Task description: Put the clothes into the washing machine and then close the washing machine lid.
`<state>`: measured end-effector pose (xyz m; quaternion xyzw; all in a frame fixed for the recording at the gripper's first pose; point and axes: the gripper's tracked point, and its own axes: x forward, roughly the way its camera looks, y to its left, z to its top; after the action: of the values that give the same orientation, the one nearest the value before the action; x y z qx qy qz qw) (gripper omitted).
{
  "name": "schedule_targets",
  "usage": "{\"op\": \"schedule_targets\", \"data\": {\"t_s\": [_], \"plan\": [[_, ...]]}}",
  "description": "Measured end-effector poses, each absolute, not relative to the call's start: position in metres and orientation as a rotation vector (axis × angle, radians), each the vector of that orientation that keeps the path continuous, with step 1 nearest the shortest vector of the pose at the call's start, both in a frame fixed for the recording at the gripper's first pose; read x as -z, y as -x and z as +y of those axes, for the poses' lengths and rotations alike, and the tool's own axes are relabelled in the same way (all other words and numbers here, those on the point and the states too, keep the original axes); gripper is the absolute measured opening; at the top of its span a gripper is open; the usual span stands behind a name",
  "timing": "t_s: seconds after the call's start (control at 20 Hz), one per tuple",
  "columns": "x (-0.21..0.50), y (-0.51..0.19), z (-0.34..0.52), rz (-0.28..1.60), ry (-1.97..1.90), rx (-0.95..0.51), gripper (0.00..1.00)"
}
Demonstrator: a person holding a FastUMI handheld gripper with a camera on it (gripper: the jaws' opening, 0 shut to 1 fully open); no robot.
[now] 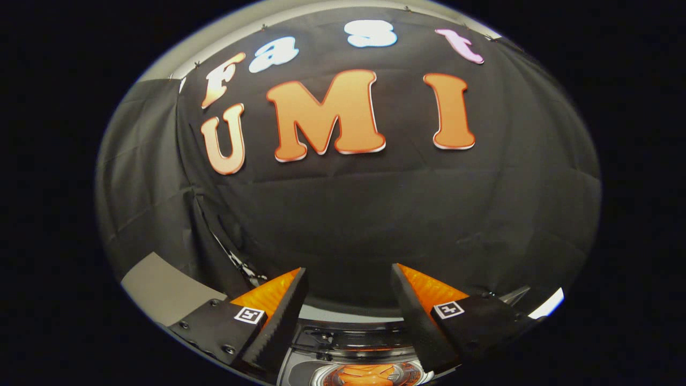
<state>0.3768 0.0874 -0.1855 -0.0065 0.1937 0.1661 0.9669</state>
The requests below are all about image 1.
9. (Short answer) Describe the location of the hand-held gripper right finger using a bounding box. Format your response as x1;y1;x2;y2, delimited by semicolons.
390;263;545;375

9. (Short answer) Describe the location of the grey board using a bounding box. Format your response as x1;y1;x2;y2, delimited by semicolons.
121;252;228;328

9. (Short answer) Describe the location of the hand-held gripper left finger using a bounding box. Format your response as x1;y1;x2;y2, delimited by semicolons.
167;267;310;376

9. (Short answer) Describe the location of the yellow polo shirt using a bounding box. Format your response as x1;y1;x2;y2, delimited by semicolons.
337;363;401;386

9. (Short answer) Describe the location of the black backdrop cloth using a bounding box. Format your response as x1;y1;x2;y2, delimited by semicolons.
95;5;602;322

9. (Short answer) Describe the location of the grey washing machine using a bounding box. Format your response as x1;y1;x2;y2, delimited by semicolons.
279;319;436;386

